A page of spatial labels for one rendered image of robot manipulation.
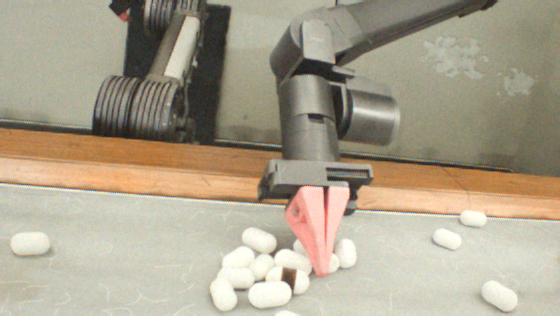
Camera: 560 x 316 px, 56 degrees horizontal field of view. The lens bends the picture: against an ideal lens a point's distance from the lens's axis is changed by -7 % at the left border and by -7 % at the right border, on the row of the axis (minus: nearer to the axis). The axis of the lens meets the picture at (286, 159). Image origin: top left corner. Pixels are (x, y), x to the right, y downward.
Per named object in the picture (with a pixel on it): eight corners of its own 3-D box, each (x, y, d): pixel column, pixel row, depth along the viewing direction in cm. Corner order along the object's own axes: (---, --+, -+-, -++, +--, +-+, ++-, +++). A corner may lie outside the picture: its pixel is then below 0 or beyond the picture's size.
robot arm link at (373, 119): (273, 56, 66) (301, 14, 58) (359, 73, 70) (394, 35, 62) (275, 148, 61) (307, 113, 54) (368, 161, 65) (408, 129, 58)
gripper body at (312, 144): (376, 181, 52) (365, 115, 56) (270, 176, 50) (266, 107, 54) (353, 209, 58) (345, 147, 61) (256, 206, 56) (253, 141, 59)
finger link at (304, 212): (385, 263, 48) (372, 168, 53) (307, 263, 47) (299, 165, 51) (359, 285, 54) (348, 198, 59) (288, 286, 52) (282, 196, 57)
